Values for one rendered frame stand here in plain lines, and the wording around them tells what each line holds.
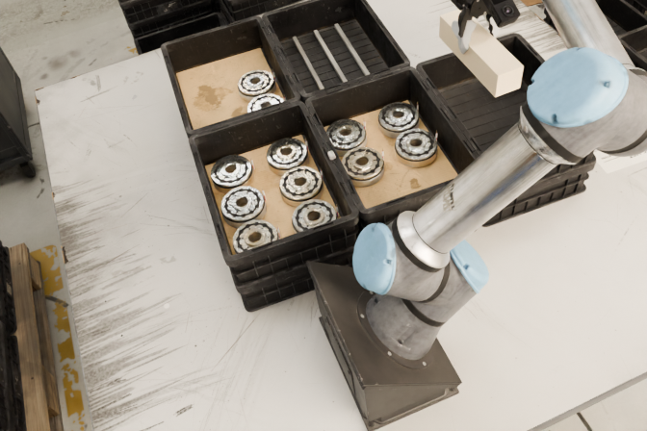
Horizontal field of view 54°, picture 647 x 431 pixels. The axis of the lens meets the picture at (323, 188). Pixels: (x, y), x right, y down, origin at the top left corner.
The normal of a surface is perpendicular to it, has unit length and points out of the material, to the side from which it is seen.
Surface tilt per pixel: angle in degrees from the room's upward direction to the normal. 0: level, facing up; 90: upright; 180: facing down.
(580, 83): 40
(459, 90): 0
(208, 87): 0
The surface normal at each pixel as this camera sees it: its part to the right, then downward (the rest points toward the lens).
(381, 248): -0.85, -0.18
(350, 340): 0.56, -0.70
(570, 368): -0.11, -0.63
